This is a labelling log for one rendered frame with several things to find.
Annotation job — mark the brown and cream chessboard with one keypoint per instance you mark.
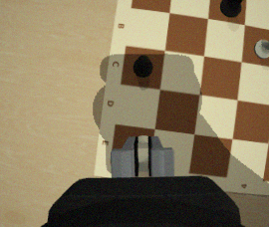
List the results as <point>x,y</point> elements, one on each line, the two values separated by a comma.
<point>207,96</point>

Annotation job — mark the white pawn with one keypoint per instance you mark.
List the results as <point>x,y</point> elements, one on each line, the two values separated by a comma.
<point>261,49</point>

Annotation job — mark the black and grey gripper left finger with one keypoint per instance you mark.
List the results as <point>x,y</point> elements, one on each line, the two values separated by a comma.
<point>124,161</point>

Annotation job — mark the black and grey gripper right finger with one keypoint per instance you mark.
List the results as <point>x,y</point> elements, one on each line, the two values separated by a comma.
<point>160,159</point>

